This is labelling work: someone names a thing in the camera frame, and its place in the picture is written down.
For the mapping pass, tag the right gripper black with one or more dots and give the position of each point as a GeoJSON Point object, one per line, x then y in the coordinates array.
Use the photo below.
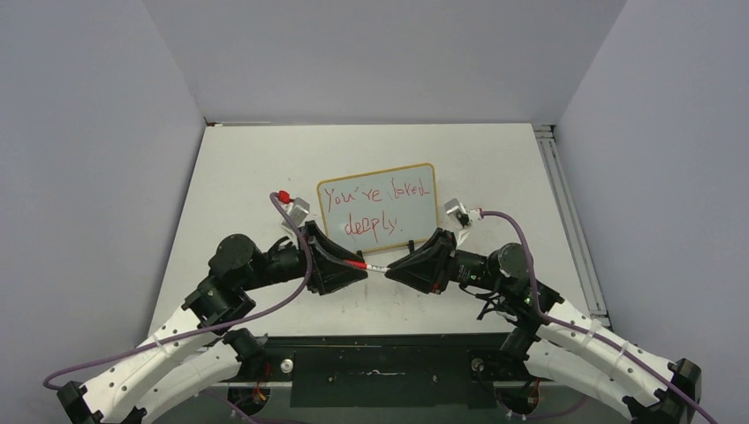
{"type": "Point", "coordinates": [429, 267]}

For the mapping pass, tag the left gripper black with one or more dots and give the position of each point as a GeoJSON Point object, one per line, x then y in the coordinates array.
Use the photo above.
{"type": "Point", "coordinates": [329, 272]}

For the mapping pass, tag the red whiteboard marker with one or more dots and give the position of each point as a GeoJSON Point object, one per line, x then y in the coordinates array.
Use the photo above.
{"type": "Point", "coordinates": [366, 266]}

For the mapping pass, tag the yellow framed whiteboard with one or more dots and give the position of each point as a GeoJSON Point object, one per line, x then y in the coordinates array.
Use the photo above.
{"type": "Point", "coordinates": [382, 209]}

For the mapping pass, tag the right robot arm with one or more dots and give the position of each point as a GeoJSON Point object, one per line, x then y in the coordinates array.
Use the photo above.
{"type": "Point", "coordinates": [551, 338]}

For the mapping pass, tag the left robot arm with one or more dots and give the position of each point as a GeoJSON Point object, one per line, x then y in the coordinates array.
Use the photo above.
{"type": "Point", "coordinates": [203, 342]}

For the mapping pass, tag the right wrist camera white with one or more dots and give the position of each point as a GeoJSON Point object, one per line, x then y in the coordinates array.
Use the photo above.
{"type": "Point", "coordinates": [463, 217]}

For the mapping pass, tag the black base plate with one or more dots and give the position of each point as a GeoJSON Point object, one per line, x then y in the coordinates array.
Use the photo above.
{"type": "Point", "coordinates": [385, 371]}

